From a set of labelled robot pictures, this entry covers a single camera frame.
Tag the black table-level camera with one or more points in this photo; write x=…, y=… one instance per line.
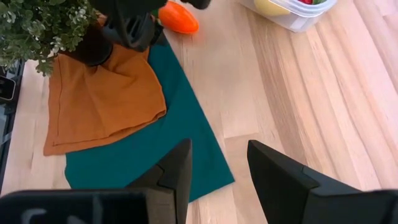
x=6, y=88

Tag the yellow toy lemon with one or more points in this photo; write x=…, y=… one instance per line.
x=270, y=7

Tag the red toy strawberry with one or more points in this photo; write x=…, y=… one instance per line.
x=305, y=1

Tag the artificial plant in black pot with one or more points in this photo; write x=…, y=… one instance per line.
x=37, y=25

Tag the orange cloth napkin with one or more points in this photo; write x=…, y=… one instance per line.
x=102, y=102

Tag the teal cloth napkin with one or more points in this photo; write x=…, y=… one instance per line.
x=174, y=124

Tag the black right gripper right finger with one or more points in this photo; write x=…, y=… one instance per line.
x=289, y=199

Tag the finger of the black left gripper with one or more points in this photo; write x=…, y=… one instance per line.
x=196, y=3
x=133, y=31

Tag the black aluminium table frame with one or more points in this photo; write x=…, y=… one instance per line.
x=3, y=109

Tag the orange toy carrot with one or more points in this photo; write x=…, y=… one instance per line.
x=178, y=18

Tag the clear plastic tupperware container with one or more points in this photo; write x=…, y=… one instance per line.
x=298, y=21

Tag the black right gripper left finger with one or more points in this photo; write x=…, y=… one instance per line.
x=161, y=199

